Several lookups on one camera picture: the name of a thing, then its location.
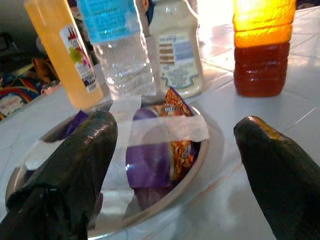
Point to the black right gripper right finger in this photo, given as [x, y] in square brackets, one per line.
[282, 180]

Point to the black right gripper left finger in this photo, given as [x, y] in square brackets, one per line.
[65, 175]

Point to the purple snack packet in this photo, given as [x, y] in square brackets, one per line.
[147, 162]

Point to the steel bowl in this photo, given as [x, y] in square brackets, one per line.
[175, 197]

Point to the orange snack packet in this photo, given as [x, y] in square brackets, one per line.
[172, 105]

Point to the colourful printed bag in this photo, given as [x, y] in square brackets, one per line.
[15, 90]

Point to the amber liquid plastic bottle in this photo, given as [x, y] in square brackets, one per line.
[260, 67]

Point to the clear blue-label water bottle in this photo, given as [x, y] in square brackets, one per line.
[120, 62]

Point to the yellow bottle with printed label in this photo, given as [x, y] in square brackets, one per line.
[50, 37]

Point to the white mayonnaise bottle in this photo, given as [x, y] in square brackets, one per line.
[180, 50]

